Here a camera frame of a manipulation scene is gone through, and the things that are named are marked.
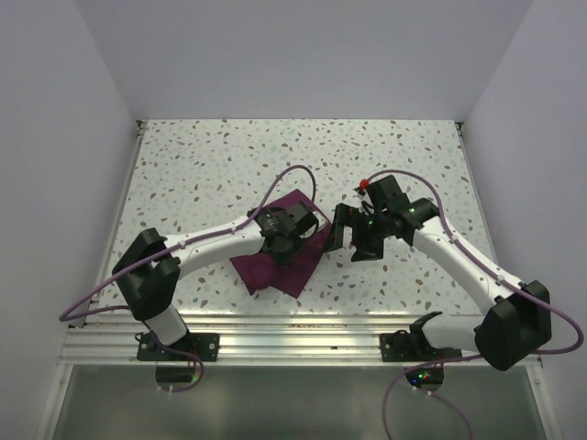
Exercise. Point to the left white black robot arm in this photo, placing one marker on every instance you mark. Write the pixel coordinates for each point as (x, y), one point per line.
(150, 269)

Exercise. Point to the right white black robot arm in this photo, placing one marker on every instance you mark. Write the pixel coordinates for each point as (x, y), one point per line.
(514, 319)

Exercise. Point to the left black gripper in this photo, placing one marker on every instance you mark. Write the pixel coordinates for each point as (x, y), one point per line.
(281, 258)

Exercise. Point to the purple cloth mat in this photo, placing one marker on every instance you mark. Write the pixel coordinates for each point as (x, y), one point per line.
(260, 271)

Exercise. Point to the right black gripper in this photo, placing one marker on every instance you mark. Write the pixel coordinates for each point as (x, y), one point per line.
(348, 215)

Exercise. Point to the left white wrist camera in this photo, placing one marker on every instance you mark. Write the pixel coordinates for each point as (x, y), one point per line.
(322, 222)

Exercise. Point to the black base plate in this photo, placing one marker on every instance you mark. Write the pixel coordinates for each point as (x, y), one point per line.
(404, 346)
(205, 346)

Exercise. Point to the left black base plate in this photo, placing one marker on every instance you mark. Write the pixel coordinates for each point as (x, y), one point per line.
(205, 346)

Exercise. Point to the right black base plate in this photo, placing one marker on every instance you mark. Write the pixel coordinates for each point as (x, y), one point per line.
(404, 346)

